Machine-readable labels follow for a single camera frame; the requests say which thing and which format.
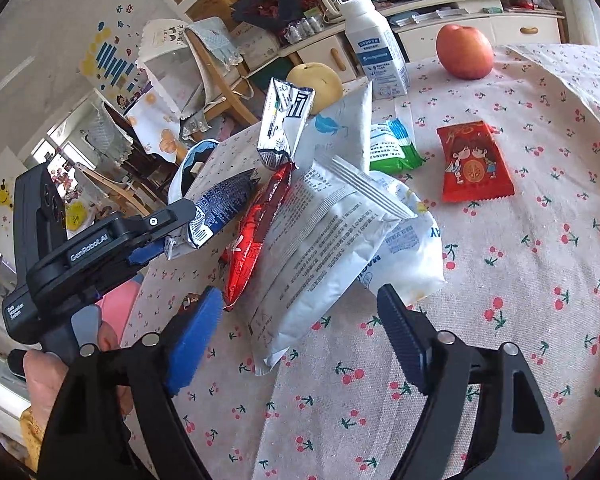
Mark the dark chair grey lace cover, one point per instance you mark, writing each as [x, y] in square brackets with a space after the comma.
[105, 132]

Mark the person's left hand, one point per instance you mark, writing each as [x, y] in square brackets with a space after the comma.
[42, 385]

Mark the dining table with printed cloth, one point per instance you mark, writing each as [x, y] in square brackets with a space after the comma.
[150, 125]

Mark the light wooden chair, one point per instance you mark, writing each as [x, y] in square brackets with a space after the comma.
[220, 87]

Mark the white tv cabinet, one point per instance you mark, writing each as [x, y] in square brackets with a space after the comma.
[525, 27]

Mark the cluster of silver cans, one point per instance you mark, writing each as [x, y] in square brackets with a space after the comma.
[305, 29]

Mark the pink plastic basin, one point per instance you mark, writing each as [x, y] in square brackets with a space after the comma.
[120, 305]

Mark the white printed carton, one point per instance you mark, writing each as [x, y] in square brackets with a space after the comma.
[255, 42]

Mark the green wet wipes packet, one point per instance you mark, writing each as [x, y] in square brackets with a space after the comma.
[392, 147]

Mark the silver white small packet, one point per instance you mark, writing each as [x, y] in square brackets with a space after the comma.
[280, 125]

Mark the white lace chair cover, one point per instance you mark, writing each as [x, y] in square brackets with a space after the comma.
[165, 45]

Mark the white bag blue feather print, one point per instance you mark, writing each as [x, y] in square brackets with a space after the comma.
[340, 130]

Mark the white electric kettle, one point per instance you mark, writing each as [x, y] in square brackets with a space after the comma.
[330, 2]

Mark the light blue lace cloth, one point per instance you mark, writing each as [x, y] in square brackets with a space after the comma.
[215, 40]

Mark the blue white snack bag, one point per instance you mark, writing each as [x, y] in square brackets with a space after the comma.
[220, 195]

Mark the white bag blue lettering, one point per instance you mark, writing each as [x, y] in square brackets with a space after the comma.
[410, 250]

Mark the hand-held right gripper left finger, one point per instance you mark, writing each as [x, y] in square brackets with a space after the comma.
[195, 345]

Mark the red apple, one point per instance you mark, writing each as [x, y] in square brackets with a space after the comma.
[464, 51]

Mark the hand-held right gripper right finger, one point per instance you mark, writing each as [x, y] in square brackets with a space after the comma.
[402, 340]

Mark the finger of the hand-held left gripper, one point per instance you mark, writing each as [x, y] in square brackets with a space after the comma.
[145, 255]
[170, 217]

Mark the yellow pear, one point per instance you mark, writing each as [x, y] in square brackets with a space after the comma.
[322, 85]

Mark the red cartoon candy packet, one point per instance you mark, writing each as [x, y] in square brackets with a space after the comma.
[472, 162]

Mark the red foil wrapper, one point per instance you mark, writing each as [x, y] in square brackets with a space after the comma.
[250, 245]

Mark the dark wrapped flower bouquet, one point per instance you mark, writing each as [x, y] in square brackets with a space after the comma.
[275, 2]

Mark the white milk bottle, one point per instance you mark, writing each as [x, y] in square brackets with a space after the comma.
[372, 50]

